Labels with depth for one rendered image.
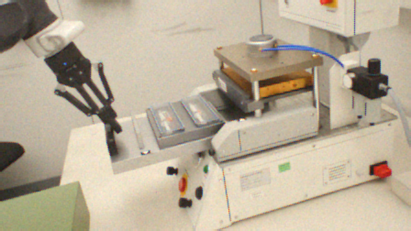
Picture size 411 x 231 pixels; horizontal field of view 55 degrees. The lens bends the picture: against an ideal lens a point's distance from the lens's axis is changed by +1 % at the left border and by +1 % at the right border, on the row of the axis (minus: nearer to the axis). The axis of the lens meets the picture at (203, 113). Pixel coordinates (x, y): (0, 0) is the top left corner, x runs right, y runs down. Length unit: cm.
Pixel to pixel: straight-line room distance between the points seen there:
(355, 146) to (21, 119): 209
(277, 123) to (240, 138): 9
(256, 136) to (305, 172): 17
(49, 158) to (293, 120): 207
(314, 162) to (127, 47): 172
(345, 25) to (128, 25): 172
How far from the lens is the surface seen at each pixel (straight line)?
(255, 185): 94
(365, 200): 107
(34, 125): 267
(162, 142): 90
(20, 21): 84
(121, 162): 90
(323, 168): 101
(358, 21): 93
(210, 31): 254
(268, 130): 90
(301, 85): 97
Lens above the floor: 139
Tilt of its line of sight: 24 degrees down
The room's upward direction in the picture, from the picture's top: 9 degrees counter-clockwise
